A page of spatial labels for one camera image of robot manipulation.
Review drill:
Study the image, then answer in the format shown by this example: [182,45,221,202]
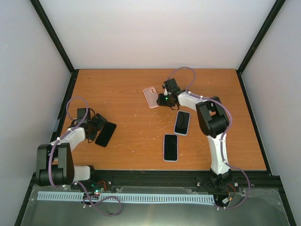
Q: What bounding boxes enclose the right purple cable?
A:
[168,67,233,165]

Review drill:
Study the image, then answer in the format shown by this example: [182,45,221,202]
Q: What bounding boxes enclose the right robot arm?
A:
[157,79,231,188]

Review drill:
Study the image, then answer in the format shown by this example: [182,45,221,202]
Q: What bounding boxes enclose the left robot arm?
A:
[36,108,107,190]

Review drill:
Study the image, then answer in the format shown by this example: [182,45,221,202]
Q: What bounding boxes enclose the light blue phone case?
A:
[173,110,191,136]

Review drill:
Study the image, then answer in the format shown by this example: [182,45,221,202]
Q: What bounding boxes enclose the lavender phone case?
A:
[163,133,179,162]

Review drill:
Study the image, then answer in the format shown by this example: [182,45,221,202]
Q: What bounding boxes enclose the left black frame post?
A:
[30,0,77,75]

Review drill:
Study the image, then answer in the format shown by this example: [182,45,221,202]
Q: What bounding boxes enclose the purple cable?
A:
[48,96,90,188]
[168,67,233,165]

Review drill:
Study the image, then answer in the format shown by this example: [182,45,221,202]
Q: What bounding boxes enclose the pink phone case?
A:
[143,87,158,109]

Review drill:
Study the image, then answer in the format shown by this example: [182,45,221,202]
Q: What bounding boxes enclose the black frame post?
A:
[237,0,286,76]
[30,0,77,75]

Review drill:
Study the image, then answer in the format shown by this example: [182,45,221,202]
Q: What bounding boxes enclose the light blue cable duct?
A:
[36,191,214,205]

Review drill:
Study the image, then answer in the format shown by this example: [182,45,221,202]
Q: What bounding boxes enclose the right black frame post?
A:
[237,0,286,76]

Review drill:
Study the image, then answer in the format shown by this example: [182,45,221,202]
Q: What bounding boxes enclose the small green led board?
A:
[94,187,106,195]

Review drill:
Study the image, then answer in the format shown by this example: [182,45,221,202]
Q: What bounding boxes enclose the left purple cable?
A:
[48,96,90,188]

